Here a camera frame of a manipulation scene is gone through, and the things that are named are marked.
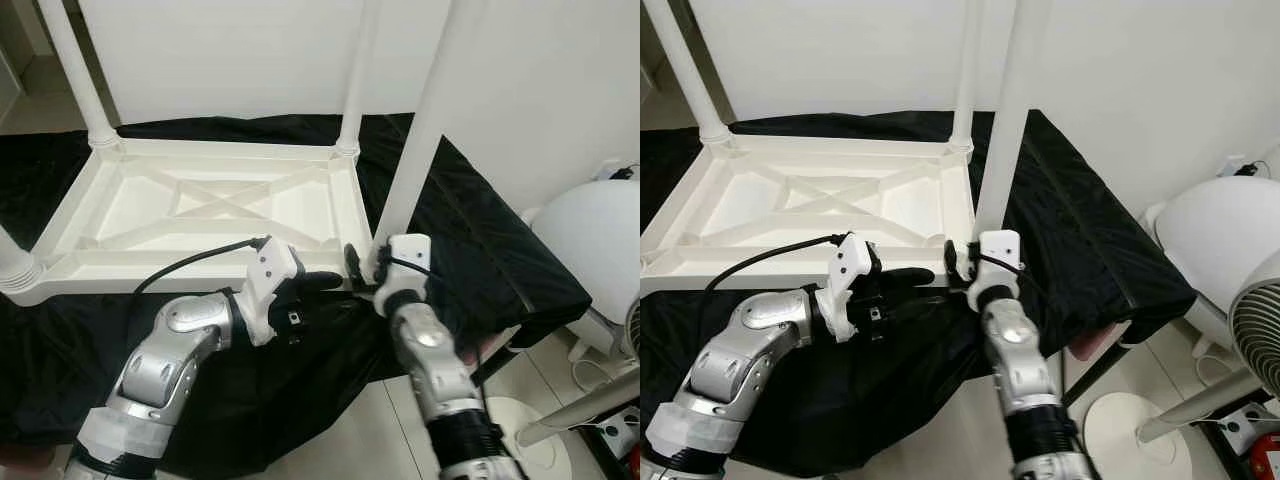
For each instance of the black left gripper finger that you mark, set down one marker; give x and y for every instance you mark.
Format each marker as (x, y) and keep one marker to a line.
(905, 279)
(320, 281)

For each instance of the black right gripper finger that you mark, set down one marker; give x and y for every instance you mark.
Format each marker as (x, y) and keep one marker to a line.
(352, 266)
(952, 263)

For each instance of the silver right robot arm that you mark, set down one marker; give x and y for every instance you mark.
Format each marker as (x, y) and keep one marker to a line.
(1020, 360)
(430, 360)

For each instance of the black cloth table cover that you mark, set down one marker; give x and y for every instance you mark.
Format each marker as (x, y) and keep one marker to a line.
(1090, 220)
(480, 230)

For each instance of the pink padded table edge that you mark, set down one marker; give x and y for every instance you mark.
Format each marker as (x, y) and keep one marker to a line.
(1092, 345)
(482, 348)

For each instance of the dark metal table leg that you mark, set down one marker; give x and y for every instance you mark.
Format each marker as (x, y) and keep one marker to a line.
(1092, 377)

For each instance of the white round stand base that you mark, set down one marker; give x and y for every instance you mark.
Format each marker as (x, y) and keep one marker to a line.
(530, 432)
(1130, 440)

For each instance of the white rounded appliance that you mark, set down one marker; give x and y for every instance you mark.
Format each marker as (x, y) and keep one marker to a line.
(1210, 245)
(590, 250)

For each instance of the grey fan head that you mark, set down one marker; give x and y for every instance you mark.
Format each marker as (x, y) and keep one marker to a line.
(634, 325)
(1258, 330)

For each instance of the white stand pole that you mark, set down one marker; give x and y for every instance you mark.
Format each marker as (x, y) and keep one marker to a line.
(580, 405)
(1195, 405)

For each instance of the white power adapter box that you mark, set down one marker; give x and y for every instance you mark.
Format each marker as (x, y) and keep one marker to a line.
(1247, 425)
(620, 432)

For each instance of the red round canister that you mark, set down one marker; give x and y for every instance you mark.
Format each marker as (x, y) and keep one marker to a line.
(1271, 457)

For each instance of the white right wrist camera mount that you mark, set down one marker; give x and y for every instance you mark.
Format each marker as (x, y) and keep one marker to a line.
(405, 262)
(1000, 258)

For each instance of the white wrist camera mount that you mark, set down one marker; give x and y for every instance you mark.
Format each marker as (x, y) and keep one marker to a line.
(1000, 258)
(270, 270)
(405, 262)
(850, 270)

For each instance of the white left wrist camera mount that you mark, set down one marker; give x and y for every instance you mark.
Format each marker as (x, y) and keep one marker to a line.
(270, 270)
(850, 270)

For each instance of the white wall socket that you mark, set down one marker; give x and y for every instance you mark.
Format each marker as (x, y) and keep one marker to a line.
(1242, 165)
(617, 170)

